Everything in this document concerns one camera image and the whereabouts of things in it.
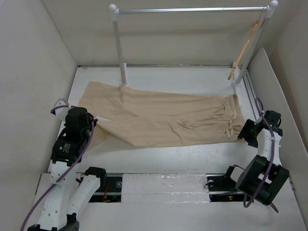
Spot beige trousers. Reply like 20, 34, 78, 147
78, 81, 245, 147

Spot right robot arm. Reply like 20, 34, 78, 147
222, 110, 289, 208

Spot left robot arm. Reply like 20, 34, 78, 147
21, 105, 107, 231

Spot wooden clothes hanger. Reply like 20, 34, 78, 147
228, 20, 259, 80

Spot white clothes rack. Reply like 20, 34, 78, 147
109, 0, 279, 99

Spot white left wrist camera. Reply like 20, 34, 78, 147
51, 98, 72, 122

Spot aluminium rail right side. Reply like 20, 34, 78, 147
243, 71, 259, 121

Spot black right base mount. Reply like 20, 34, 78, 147
204, 174, 244, 202

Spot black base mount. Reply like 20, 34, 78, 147
204, 174, 244, 202
90, 176, 122, 203

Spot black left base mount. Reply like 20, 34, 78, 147
90, 176, 122, 203

